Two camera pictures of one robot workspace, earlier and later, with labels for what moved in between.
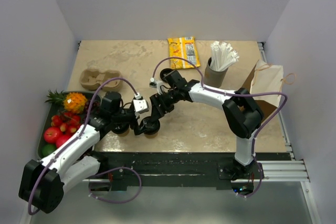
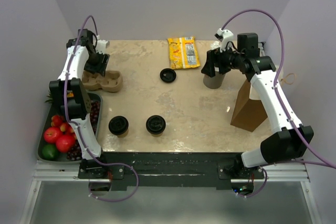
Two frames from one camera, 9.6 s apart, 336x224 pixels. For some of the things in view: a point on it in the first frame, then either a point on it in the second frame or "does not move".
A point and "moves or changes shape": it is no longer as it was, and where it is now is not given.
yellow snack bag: [185, 47] does not move
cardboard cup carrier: [92, 79] does not move
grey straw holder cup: [212, 77] does not move
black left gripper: [138, 128] → [101, 67]
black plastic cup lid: [120, 128] does not move
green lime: [47, 149] does not move
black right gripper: [158, 111] → [215, 58]
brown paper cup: [124, 134] does not move
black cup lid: [151, 125] moves or changes shape
